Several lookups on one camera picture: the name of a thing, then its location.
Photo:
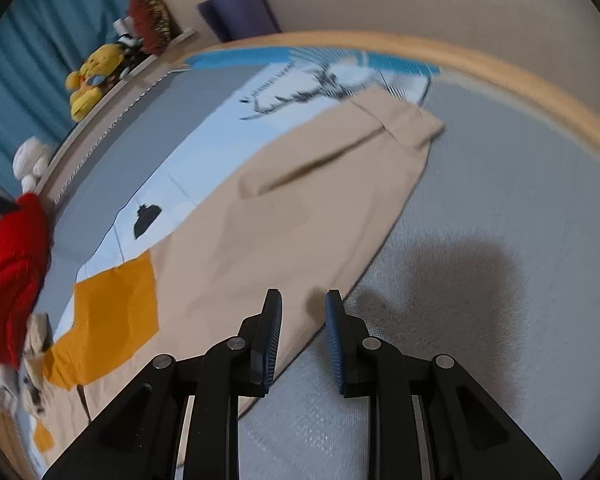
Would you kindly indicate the white plush toy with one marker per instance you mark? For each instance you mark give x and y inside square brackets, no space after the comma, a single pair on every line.
[32,157]

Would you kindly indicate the yellow plush toy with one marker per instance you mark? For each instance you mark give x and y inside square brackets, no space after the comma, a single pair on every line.
[97,72]

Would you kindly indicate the grey bed mattress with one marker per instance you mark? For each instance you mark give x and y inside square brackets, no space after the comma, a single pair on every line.
[480,200]

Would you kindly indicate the cream patterned cloth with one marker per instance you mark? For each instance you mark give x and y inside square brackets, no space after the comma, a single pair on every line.
[37,350]

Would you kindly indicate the red knit cloth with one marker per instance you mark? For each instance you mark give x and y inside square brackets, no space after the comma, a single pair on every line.
[15,270]

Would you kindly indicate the teal curtain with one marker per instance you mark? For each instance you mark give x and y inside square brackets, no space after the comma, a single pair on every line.
[30,60]

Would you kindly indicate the white headboard ledge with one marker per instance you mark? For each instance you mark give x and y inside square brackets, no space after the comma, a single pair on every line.
[105,110]

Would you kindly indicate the purple rolled mat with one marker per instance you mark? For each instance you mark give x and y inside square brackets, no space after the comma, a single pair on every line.
[240,10]

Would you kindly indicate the black and white small toy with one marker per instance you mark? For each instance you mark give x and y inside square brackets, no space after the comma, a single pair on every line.
[126,32]

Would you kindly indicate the light blue printed blanket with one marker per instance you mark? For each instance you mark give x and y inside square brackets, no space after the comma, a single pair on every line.
[205,135]

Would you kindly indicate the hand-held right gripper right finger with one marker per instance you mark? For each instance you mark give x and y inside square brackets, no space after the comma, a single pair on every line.
[334,332]

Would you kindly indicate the wooden bed frame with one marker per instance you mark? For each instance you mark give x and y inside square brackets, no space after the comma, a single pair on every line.
[505,67]

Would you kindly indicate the orange and cream cloth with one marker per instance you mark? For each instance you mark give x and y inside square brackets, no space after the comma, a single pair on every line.
[280,240]

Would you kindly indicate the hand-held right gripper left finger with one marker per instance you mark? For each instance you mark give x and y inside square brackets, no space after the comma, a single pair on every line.
[272,330]

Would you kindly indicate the orange garment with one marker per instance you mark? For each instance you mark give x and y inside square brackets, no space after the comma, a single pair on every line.
[115,310]

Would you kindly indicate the dark red round cushion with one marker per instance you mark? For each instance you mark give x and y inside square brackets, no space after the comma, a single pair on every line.
[147,17]

